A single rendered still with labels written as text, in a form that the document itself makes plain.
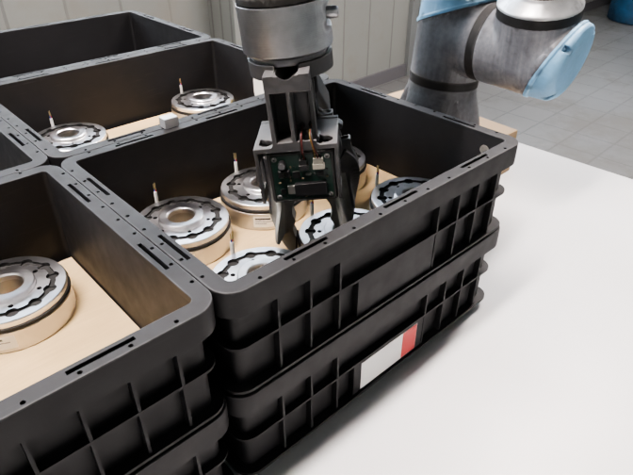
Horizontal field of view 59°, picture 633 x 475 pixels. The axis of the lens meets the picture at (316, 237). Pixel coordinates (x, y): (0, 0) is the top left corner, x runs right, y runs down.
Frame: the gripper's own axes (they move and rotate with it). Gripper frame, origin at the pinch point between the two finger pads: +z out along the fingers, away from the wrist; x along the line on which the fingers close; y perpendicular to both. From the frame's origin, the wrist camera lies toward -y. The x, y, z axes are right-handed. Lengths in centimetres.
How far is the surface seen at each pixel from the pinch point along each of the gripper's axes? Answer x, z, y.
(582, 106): 134, 100, -271
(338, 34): -4, 48, -279
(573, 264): 34.6, 19.1, -17.4
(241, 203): -8.6, -1.9, -5.2
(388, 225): 7.3, -5.7, 7.5
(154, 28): -34, -10, -63
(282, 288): -1.3, -6.2, 16.2
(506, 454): 17.5, 17.2, 14.8
